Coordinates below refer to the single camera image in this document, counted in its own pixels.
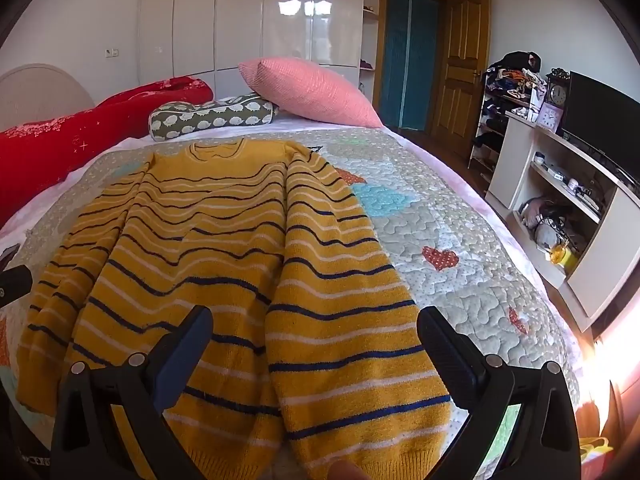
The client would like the green sheep-print pillow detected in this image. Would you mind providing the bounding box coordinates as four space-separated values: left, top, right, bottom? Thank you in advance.
148 94 280 141

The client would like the patchwork quilt with hearts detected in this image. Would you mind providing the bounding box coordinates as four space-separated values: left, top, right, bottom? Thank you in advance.
0 126 585 480

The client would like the white television cabinet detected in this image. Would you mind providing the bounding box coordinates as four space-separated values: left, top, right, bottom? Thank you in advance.
487 110 640 334

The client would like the wooden door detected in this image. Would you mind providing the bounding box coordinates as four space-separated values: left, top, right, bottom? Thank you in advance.
431 0 494 149

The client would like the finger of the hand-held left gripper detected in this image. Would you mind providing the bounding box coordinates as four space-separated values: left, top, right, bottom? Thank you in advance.
0 265 34 309

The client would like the ornate dark mantel clock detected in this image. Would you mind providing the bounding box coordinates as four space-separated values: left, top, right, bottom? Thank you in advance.
545 68 571 109

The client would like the yellow striped knit sweater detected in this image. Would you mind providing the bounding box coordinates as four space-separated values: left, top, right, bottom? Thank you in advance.
15 139 453 480

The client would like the pink pillow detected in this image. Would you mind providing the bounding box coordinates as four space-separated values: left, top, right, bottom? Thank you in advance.
238 57 384 129

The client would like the pink alarm clock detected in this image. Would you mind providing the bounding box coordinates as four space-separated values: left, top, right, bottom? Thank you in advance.
537 102 564 132

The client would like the pale round headboard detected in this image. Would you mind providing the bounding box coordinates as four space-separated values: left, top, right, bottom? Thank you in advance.
0 63 96 132

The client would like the person's right hand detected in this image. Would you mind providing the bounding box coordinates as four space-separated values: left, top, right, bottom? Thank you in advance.
325 460 372 480

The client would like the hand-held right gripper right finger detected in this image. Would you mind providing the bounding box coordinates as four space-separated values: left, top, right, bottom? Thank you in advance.
416 306 583 480

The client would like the pile of clothes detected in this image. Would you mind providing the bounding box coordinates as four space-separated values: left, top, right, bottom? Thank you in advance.
487 51 549 104

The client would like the cluttered clothes shelf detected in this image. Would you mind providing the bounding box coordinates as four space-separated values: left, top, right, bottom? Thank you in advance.
469 89 512 182

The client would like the yellow item in cabinet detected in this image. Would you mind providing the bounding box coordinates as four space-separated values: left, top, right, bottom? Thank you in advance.
549 244 579 269

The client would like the glossy white wardrobe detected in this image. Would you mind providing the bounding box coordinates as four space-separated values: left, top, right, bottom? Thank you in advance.
137 0 366 99

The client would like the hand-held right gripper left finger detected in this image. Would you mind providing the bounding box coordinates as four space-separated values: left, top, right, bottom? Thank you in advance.
50 305 216 480

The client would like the red blanket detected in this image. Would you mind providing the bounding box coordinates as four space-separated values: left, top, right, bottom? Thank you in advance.
0 75 216 229

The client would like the teal door screen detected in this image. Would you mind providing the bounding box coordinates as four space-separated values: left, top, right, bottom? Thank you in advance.
382 0 442 132

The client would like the black television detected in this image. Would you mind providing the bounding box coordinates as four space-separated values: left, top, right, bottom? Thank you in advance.
559 71 640 187

